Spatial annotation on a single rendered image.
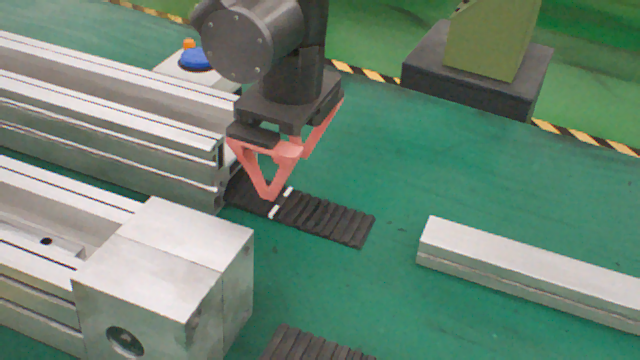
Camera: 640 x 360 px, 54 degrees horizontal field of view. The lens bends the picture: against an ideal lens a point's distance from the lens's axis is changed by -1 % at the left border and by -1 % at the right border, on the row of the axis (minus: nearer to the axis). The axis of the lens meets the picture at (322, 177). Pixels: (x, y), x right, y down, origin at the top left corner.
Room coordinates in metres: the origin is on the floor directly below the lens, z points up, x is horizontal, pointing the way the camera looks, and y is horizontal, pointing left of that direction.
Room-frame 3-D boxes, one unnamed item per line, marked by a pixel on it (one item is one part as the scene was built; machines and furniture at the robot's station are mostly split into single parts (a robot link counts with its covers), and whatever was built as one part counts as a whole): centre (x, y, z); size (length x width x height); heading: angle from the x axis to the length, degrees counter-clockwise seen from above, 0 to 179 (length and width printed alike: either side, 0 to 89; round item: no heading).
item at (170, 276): (0.33, 0.10, 0.83); 0.12 x 0.09 x 0.10; 162
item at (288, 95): (0.50, 0.04, 0.93); 0.10 x 0.07 x 0.07; 161
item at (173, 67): (0.67, 0.16, 0.81); 0.10 x 0.08 x 0.06; 162
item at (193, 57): (0.68, 0.16, 0.84); 0.04 x 0.04 x 0.02
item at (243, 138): (0.48, 0.05, 0.86); 0.07 x 0.07 x 0.09; 71
